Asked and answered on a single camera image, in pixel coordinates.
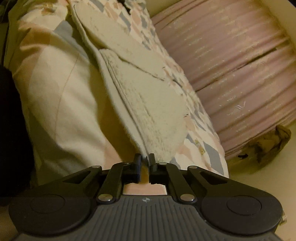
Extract pink blue checkered quilt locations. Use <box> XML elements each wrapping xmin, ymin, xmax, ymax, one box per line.
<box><xmin>4</xmin><ymin>1</ymin><xmax>228</xmax><ymax>185</ymax></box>

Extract brown hanging clothes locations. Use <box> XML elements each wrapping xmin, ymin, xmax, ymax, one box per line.
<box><xmin>238</xmin><ymin>125</ymin><xmax>292</xmax><ymax>166</ymax></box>

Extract cream fleece jacket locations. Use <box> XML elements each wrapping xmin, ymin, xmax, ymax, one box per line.
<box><xmin>70</xmin><ymin>1</ymin><xmax>187</xmax><ymax>162</ymax></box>

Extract pink curtain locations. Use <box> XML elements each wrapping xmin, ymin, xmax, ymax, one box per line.
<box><xmin>152</xmin><ymin>1</ymin><xmax>295</xmax><ymax>158</ymax></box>

